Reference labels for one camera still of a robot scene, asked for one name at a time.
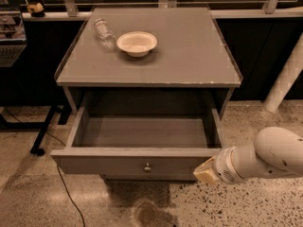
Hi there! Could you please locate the grey top drawer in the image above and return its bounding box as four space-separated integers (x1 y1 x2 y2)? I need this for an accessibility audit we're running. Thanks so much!
51 107 225 177

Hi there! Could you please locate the grey drawer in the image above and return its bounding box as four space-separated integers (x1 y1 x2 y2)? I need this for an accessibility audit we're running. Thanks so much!
51 107 225 177
101 174 196 183

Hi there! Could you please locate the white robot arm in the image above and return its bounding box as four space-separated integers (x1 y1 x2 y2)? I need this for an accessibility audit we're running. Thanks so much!
193 35 303 184

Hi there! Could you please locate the grey bottom drawer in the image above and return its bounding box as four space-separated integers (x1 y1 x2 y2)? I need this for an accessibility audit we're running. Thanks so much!
101 174 196 183

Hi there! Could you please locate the grey drawer cabinet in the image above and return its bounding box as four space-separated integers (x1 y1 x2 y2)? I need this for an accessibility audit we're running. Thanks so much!
54 6 243 183

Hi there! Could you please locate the open laptop computer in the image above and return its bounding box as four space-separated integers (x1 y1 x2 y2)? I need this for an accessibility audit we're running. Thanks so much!
0 9 27 67

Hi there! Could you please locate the white paper bowl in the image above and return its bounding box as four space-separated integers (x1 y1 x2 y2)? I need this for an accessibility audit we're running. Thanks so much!
116 31 158 58

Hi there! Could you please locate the clear plastic bottle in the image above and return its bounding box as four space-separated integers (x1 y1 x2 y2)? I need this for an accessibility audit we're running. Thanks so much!
94 18 116 50

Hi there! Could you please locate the small yellow black object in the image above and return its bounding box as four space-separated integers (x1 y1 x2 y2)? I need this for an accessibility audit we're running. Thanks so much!
27 2 45 17

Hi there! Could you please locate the black desk leg frame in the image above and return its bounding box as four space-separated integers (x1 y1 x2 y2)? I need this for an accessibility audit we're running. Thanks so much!
0 104 72 156

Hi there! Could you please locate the black floor cable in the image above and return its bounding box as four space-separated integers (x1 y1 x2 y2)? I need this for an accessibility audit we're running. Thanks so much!
3 107 87 227

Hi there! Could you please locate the metal window rail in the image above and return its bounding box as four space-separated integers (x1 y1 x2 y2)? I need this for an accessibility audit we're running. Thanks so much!
22 0 303 21

